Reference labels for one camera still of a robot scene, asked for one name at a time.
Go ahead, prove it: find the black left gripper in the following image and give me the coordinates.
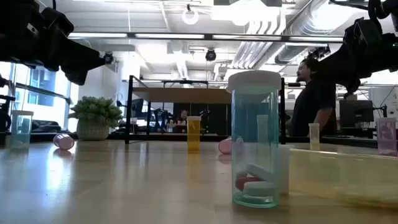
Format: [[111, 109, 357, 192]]
[[21, 29, 106, 85]]

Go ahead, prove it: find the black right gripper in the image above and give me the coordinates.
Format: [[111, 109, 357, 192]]
[[314, 42, 393, 93]]

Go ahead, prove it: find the yellow medicine bottle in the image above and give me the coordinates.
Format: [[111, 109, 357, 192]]
[[279, 144, 398, 208], [308, 123, 321, 151]]

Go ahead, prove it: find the pink medicine bottle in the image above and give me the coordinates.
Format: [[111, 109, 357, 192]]
[[218, 136, 233, 155], [52, 133, 76, 151], [375, 117, 398, 157]]

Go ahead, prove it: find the teal medicine bottle with pills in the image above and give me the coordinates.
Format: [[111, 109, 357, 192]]
[[226, 70, 282, 209]]

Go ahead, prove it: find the orange medicine bottle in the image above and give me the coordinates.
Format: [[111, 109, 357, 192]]
[[186, 116, 202, 152]]

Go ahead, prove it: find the black computer monitor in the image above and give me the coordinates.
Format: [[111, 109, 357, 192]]
[[338, 99, 374, 129]]

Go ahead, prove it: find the person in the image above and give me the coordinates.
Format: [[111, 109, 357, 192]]
[[175, 109, 190, 134], [285, 57, 341, 138]]

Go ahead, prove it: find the green potted plant white pot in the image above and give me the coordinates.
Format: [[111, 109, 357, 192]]
[[67, 95, 124, 141]]

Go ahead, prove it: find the black couch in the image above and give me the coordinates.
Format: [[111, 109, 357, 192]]
[[23, 119, 63, 134]]

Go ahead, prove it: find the long ceiling light bar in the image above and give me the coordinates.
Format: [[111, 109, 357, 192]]
[[67, 32, 345, 43]]

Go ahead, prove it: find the black equipment stand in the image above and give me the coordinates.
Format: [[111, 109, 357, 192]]
[[0, 73, 16, 133]]

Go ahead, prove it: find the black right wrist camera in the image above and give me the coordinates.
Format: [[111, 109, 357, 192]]
[[343, 17, 384, 44]]

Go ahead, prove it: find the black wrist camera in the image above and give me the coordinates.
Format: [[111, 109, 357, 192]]
[[343, 17, 384, 44], [40, 6, 75, 37]]

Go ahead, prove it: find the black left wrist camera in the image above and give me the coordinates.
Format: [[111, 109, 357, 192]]
[[40, 6, 75, 37]]

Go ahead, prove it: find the silver ventilation duct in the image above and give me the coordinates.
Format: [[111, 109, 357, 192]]
[[273, 0, 346, 65]]

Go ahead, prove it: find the black aluminium table frame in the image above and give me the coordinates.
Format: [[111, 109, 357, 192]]
[[0, 132, 398, 149]]

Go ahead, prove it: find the wooden shelf black metal frame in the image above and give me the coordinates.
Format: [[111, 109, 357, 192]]
[[124, 75, 287, 146]]

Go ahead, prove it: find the white ring lamp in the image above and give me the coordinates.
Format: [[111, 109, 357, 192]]
[[182, 3, 200, 26]]

